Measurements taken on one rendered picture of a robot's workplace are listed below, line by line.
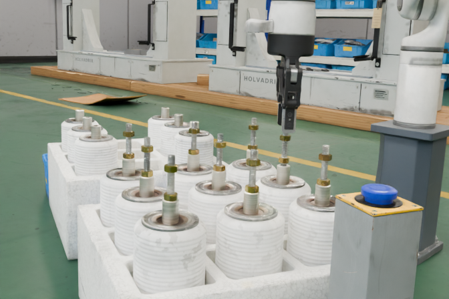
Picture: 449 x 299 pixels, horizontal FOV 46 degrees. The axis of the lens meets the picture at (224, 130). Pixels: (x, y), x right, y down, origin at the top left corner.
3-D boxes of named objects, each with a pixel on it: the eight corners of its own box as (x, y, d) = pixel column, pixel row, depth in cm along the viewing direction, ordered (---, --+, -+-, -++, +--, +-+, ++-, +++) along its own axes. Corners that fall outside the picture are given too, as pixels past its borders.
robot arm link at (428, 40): (444, -20, 121) (436, 56, 124) (402, -21, 121) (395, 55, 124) (459, -24, 111) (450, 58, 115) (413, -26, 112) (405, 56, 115)
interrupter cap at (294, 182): (288, 176, 95) (289, 172, 94) (314, 187, 88) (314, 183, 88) (252, 180, 91) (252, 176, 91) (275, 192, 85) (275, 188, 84)
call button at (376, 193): (380, 197, 63) (381, 181, 63) (403, 208, 60) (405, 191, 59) (353, 201, 62) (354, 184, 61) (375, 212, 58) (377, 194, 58)
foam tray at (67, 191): (180, 192, 165) (181, 136, 161) (232, 238, 130) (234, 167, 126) (49, 205, 149) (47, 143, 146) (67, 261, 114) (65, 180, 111)
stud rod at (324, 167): (320, 193, 79) (324, 144, 78) (327, 194, 79) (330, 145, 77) (318, 195, 78) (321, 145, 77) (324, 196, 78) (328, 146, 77)
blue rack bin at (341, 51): (353, 56, 643) (355, 39, 639) (383, 58, 617) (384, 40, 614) (331, 57, 607) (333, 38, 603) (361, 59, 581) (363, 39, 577)
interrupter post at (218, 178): (216, 187, 87) (217, 167, 86) (228, 189, 85) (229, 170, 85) (208, 190, 85) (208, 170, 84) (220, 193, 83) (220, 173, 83)
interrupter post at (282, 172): (284, 181, 91) (285, 163, 91) (292, 185, 89) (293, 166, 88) (272, 183, 90) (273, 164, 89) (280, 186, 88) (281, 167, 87)
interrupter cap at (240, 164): (264, 161, 105) (264, 158, 105) (276, 171, 97) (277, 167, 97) (227, 162, 103) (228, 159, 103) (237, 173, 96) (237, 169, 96)
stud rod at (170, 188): (172, 209, 70) (173, 153, 69) (175, 211, 69) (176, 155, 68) (165, 210, 69) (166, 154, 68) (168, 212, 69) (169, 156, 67)
